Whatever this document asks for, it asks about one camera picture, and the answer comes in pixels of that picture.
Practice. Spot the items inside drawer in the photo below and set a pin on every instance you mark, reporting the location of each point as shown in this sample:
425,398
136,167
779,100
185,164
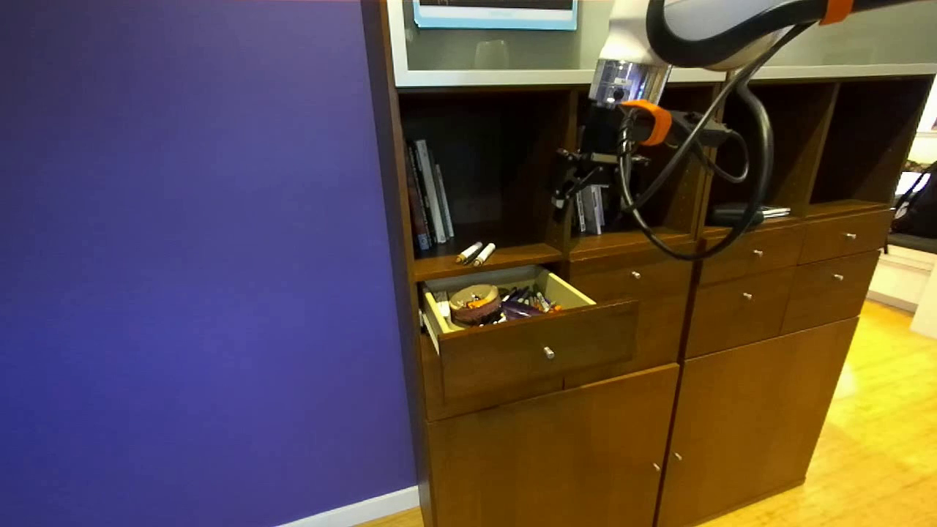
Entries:
474,303

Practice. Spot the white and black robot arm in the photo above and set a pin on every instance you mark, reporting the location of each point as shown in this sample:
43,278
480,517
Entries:
713,15

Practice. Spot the frosted glass cabinet door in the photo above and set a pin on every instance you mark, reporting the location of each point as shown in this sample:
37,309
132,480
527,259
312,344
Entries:
488,53
860,48

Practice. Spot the white baseboard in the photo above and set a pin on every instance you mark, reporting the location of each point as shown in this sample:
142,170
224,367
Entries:
362,506

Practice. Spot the wooden cabinet door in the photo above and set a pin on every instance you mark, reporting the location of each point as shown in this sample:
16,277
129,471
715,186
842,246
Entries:
751,419
545,458

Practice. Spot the brown wooden shelf cabinet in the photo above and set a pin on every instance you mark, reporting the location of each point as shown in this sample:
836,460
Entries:
545,458
751,419

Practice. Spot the closed wooden drawer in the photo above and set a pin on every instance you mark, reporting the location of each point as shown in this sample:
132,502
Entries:
763,261
624,265
742,313
846,242
830,294

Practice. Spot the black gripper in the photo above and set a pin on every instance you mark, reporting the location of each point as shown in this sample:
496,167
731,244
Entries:
605,135

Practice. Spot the small silver knob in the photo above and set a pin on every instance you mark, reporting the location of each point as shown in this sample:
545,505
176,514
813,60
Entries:
549,353
633,277
756,253
678,455
657,465
836,277
849,236
748,294

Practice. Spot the wooden drawer with cream interior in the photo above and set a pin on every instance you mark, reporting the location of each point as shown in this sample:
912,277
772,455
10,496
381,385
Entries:
527,359

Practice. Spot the dark bag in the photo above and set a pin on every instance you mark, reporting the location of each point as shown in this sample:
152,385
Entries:
922,206

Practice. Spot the black flat case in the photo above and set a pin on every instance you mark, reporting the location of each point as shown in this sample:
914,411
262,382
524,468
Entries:
728,211

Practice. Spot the blue framed picture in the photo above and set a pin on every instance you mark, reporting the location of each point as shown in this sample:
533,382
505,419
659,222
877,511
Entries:
492,19

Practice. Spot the dark upright book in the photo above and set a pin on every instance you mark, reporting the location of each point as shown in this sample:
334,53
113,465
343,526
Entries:
416,206

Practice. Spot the thin grey upright book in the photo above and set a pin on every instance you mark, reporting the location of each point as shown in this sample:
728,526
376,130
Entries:
445,202

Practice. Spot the white flat book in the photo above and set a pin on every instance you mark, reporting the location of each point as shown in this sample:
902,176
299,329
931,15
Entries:
776,211

